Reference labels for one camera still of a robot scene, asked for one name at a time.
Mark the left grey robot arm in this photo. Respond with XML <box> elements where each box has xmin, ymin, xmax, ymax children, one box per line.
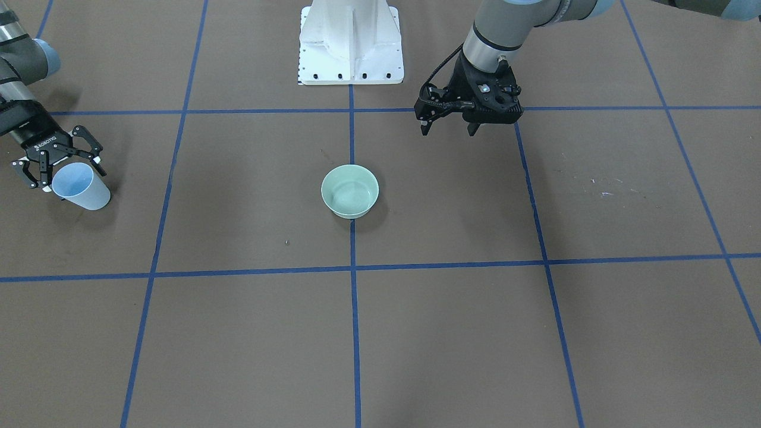
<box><xmin>457</xmin><ymin>1</ymin><xmax>759</xmax><ymax>148</ymax></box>

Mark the light blue plastic cup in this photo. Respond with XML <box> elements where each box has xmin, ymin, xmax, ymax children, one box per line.
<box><xmin>51</xmin><ymin>162</ymin><xmax>112</xmax><ymax>211</ymax></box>

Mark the light green ceramic bowl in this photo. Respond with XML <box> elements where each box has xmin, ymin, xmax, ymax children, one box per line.
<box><xmin>320</xmin><ymin>163</ymin><xmax>380</xmax><ymax>219</ymax></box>

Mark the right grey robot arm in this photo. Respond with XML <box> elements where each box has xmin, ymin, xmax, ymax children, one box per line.
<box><xmin>1</xmin><ymin>2</ymin><xmax>106</xmax><ymax>191</ymax></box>

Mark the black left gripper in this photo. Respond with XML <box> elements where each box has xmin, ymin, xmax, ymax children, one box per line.
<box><xmin>419</xmin><ymin>58</ymin><xmax>524</xmax><ymax>137</ymax></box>

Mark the white camera pole base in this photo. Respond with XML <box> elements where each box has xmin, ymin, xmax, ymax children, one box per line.
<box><xmin>297</xmin><ymin>1</ymin><xmax>405</xmax><ymax>85</ymax></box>

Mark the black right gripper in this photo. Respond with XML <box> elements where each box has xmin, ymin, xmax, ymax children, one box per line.
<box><xmin>1</xmin><ymin>100</ymin><xmax>107</xmax><ymax>192</ymax></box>

